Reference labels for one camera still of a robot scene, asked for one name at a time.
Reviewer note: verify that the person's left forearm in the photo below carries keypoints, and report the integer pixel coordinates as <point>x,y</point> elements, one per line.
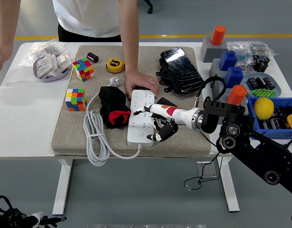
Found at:
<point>129,35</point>

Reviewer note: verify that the silver floor plate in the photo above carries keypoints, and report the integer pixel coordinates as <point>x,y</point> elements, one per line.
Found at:
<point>209,169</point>

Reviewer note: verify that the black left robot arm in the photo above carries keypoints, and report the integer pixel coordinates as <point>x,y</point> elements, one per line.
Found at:
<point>10,218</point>

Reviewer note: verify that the person's right hand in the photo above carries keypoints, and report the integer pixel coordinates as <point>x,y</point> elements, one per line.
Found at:
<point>4,53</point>

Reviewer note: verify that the shiny black phone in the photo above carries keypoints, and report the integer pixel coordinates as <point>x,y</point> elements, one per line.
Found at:
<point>181,71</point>

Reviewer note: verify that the clear bag of small parts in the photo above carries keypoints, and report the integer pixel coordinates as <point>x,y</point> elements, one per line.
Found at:
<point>238,51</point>

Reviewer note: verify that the purple oval tray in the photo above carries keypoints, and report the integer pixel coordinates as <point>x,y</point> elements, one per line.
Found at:
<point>53,78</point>

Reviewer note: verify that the clear bag with round tin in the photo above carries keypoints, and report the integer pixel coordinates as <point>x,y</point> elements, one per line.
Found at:
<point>259,48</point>

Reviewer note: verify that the blue square block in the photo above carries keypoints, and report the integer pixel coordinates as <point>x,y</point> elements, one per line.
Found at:
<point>234,77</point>
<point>228,60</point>

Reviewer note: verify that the dark brown cylinder capacitor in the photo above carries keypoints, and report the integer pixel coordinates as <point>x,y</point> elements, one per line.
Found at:
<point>93,57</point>

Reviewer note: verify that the black office chair base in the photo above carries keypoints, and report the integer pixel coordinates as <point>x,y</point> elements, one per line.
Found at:
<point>149,7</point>

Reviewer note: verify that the white table leg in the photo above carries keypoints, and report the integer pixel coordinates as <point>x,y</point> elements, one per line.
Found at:
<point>62,190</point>
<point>230,194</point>

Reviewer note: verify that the white wall socket panel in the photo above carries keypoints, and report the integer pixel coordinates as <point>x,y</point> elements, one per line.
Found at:
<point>45,65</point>
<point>64,59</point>

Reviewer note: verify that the person's right forearm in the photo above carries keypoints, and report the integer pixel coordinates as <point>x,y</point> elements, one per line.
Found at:
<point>9,21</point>

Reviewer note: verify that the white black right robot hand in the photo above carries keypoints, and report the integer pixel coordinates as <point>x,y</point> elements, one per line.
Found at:
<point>177,115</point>

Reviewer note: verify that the green battery pile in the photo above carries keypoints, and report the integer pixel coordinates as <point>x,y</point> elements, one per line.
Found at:
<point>263,93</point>

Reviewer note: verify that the black capacitor cluster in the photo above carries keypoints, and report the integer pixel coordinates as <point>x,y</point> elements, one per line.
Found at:
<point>261,64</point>

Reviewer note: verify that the multicolour puzzle cube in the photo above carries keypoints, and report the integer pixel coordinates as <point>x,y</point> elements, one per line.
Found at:
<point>83,70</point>
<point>75,99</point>

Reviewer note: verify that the yellow lemon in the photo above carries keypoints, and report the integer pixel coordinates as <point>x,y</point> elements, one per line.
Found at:
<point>263,109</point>

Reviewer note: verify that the black pouch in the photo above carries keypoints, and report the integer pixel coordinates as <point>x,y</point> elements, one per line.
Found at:
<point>163,76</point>

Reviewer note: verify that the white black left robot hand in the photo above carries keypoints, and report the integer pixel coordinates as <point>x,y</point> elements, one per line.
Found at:
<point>36,216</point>

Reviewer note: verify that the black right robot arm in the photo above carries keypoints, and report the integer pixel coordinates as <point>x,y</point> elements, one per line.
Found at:
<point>255,147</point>

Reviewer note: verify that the blue-grey plate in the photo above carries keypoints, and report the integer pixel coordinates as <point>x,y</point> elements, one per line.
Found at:
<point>278,91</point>

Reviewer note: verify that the grey-brown fabric mat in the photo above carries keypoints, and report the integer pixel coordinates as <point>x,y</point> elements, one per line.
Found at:
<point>70,133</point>

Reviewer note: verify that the orange cylinder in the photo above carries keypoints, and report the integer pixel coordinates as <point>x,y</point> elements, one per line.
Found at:
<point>219,35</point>
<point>237,95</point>

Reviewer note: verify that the clear bag of white sockets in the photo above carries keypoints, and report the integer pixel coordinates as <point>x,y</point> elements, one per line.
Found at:
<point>39,48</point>

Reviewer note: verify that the person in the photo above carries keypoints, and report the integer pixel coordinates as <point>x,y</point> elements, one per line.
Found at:
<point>89,16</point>

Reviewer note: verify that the blue plastic bin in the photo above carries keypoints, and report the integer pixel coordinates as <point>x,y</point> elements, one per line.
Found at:
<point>279,134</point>

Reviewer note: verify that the black red fabric bundle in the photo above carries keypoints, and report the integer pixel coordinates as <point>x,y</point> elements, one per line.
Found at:
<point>112,99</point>

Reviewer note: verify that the person's left hand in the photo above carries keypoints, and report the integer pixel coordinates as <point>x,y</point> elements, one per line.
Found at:
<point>140,82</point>

